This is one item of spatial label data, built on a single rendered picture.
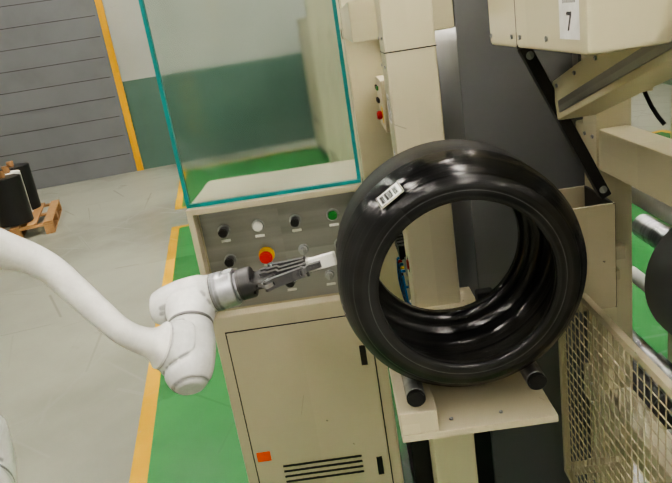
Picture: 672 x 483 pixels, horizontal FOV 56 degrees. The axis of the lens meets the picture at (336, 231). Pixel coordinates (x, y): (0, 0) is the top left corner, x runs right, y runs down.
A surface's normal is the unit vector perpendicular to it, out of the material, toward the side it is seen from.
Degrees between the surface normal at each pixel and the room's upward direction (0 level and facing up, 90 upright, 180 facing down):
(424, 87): 90
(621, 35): 90
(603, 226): 90
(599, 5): 90
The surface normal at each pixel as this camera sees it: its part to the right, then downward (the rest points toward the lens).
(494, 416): -0.15, -0.94
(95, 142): 0.20, 0.28
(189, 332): 0.43, -0.69
